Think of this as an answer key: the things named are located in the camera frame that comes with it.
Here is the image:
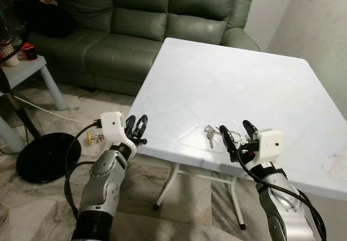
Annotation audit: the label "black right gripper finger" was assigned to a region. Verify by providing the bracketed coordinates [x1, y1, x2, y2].
[218, 125, 240, 163]
[242, 120, 260, 141]

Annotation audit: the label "white square folding table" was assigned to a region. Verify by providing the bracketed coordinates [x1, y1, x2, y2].
[126, 37, 347, 231]

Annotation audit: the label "black standing fan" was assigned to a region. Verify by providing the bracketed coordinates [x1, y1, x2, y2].
[0, 0, 82, 185]

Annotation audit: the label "green leather sofa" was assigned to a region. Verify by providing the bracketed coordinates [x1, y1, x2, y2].
[26, 0, 261, 96]

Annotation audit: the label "grey small side table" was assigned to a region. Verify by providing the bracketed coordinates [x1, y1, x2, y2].
[0, 54, 68, 154]

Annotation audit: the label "orange and black small device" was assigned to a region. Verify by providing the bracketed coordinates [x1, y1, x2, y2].
[20, 42, 39, 62]

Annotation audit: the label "small beige cup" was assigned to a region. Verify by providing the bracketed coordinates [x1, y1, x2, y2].
[5, 54, 20, 68]

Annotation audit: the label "black bag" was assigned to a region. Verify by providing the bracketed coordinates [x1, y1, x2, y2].
[21, 0, 75, 39]

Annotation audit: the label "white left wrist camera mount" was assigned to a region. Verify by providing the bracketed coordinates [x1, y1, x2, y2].
[100, 112, 137, 153]

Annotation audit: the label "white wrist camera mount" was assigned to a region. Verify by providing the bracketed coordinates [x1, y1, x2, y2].
[250, 129, 285, 164]
[100, 112, 137, 153]

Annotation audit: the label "silver keys on ring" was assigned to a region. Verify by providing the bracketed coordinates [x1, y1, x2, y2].
[204, 124, 240, 149]

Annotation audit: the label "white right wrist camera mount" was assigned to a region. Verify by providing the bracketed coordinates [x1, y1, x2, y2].
[250, 129, 285, 164]

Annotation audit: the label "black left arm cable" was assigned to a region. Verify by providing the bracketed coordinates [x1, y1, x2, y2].
[63, 121, 104, 221]

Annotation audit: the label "white floor cable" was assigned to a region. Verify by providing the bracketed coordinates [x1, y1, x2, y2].
[13, 94, 101, 126]

